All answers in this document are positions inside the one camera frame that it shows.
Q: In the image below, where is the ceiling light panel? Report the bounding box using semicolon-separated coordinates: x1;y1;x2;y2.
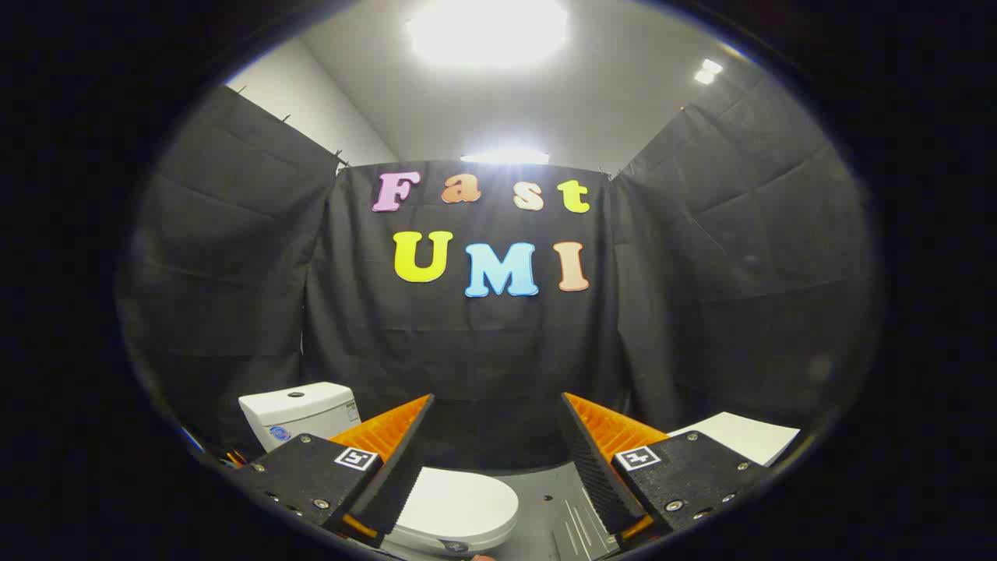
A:
460;150;551;166

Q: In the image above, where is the grey drawer cabinet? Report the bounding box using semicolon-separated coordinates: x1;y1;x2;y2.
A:
555;411;801;559

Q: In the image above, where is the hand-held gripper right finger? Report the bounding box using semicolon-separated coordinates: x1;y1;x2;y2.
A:
561;392;772;552

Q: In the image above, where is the black backdrop cloth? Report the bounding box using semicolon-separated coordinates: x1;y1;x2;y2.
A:
117;74;881;472

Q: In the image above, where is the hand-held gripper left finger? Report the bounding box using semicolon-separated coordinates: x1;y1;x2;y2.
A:
231;393;436;548

